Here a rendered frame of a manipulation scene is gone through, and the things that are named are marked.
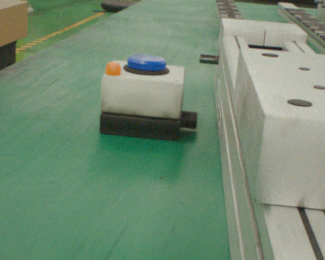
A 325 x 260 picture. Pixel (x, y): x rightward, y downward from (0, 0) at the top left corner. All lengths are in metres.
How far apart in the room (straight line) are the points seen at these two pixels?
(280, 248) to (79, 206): 0.24
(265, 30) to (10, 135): 0.33
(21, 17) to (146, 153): 0.58
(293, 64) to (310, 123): 0.12
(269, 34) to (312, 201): 0.48
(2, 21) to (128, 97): 0.47
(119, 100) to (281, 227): 0.36
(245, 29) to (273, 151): 0.48
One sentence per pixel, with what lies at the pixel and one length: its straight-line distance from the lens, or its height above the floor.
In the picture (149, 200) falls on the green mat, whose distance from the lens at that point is 0.45.
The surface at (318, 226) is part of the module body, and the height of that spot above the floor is 0.86.
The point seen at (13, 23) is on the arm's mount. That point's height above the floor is 0.81.
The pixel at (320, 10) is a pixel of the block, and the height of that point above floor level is 0.80.
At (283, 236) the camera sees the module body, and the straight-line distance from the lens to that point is 0.23.
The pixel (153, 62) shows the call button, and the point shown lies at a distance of 0.59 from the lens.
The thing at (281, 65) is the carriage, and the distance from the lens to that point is 0.35.
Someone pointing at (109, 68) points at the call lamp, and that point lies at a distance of 0.57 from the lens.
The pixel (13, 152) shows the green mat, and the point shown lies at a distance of 0.54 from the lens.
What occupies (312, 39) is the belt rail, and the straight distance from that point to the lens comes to 1.31.
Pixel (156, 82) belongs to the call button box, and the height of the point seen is 0.84.
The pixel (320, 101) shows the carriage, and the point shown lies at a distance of 0.28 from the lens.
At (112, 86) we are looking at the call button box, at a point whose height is 0.83.
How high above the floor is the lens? 0.97
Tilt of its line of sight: 18 degrees down
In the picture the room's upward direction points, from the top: 5 degrees clockwise
